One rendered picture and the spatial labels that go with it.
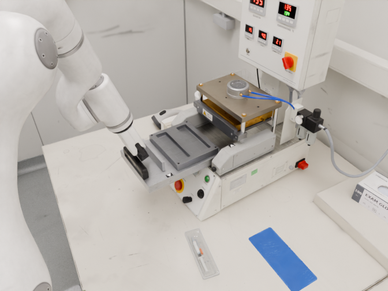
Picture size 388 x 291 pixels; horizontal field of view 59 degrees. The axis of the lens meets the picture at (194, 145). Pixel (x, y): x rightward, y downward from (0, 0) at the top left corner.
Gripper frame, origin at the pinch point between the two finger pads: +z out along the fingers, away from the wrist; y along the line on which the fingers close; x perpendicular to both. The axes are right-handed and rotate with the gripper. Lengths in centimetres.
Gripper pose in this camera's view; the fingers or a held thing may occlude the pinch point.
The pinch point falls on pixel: (142, 154)
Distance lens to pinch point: 114.2
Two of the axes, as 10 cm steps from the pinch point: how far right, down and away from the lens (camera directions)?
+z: 3.0, 6.2, 7.3
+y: 5.5, 5.1, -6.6
